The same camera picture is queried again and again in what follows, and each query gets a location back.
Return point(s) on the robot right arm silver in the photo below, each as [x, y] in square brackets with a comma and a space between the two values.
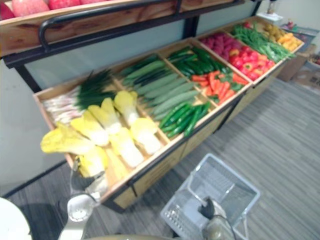
[216, 231]

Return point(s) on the red bell pepper pile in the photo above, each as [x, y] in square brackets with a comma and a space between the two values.
[250, 63]

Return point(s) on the black metal stand frame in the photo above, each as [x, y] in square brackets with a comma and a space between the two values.
[192, 25]

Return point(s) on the green white scallion bunch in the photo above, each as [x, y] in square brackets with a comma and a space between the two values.
[75, 100]

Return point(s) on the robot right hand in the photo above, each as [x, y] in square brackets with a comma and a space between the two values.
[208, 207]

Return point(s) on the wooden produce display stand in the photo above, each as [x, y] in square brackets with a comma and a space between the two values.
[160, 165]

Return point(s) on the dark green slim cucumber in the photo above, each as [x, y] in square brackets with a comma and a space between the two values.
[152, 76]

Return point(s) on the red apple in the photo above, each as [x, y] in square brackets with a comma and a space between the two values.
[63, 3]
[28, 7]
[5, 12]

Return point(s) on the black metal rail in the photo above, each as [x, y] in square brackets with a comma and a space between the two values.
[100, 11]

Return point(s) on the pink red fruit pile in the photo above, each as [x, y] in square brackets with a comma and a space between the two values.
[220, 43]

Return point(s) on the robot white body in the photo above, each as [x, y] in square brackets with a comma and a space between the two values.
[12, 220]

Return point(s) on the wooden upper shelf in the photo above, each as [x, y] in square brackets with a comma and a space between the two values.
[22, 32]

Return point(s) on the grey plastic shopping basket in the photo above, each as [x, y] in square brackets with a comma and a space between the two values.
[225, 190]

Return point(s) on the robot left arm silver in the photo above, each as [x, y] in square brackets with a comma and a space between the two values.
[76, 215]

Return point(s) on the yellow white napa cabbage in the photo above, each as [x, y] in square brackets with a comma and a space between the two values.
[93, 160]
[146, 136]
[107, 117]
[127, 106]
[93, 128]
[127, 148]
[66, 141]

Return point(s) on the orange yellow fruit pile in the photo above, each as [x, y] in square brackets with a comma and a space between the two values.
[290, 41]

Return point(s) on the dark green cucumber pile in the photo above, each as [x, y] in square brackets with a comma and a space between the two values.
[200, 61]

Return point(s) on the green bean pile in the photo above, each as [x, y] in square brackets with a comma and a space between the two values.
[262, 43]

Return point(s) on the orange carrot pile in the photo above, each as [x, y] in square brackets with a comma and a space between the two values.
[220, 86]

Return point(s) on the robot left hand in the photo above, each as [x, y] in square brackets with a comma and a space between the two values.
[87, 183]

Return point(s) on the cardboard box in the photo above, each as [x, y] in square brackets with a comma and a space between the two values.
[295, 67]

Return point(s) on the brown potato pile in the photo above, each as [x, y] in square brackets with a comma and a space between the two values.
[273, 32]

